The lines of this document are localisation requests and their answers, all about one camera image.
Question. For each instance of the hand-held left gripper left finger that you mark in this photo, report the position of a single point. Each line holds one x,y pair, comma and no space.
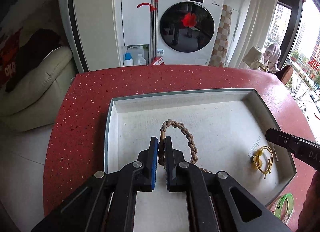
153,161

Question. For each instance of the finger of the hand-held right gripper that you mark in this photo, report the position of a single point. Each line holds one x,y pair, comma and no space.
280,138

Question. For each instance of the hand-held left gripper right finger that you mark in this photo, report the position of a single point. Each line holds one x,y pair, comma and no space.
168,164

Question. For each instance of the green translucent bangle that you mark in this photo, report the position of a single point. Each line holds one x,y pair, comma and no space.
291,202

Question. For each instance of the grey tray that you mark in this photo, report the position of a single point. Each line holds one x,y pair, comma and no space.
220,121

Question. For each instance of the wooden chair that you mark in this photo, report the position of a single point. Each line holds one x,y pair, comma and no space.
286,74

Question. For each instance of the small clear bottle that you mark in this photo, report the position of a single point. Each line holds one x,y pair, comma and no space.
140,60

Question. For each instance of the white bottle blue cap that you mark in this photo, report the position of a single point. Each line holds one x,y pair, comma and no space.
127,59

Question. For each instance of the white washing machine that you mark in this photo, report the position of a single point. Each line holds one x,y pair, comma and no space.
200,56

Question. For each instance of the clear plastic jug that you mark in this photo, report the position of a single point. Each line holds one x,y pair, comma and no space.
135,50

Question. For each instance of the white curtain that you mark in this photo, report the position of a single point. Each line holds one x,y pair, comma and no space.
260,9

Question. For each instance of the cream leather sofa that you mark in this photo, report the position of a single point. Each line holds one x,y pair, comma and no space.
37,84

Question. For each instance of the white cabinet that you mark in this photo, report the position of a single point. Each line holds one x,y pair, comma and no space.
137,9

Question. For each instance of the dark cloth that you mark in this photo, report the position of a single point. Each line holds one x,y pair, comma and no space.
32,51

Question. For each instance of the red printed cloth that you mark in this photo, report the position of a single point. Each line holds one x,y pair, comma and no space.
7,66

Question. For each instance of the dark window frame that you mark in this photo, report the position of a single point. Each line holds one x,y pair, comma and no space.
296,9

